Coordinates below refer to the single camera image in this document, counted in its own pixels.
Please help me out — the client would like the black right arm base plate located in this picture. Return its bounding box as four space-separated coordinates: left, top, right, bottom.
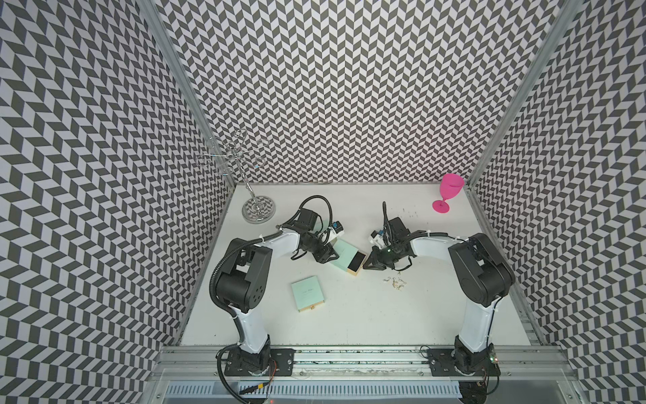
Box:
426 345 501 377

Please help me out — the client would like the mint green drawer jewelry box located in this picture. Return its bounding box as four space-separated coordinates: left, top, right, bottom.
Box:
330 239 368 276

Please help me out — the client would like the chrome jewelry tree stand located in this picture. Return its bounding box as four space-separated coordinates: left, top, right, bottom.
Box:
198 129 276 225

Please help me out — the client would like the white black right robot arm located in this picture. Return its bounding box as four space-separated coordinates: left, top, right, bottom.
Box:
363 217 516 375

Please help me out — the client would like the aluminium corner post left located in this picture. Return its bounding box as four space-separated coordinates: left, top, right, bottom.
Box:
137 0 236 189

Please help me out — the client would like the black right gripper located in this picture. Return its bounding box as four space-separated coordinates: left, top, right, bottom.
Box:
362 239 406 269

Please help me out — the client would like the small earrings pile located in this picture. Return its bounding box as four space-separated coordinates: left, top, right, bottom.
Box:
383 276 407 291

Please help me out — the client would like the aluminium corner post right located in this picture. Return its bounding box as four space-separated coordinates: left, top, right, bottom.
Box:
467 0 584 190

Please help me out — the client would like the aluminium corner post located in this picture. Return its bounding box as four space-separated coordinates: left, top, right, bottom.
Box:
137 0 236 189
467 0 584 190

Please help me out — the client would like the aluminium front rail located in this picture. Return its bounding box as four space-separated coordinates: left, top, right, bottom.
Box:
141 345 588 403

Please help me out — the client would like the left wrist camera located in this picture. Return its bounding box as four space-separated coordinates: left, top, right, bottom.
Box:
327 221 344 242

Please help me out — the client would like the pink plastic wine glass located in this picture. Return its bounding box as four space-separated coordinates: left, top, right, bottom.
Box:
432 173 465 214

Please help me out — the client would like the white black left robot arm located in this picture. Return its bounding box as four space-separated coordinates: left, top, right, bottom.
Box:
209 195 339 375

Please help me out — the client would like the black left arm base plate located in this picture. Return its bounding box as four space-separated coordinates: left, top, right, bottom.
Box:
225 348 295 377

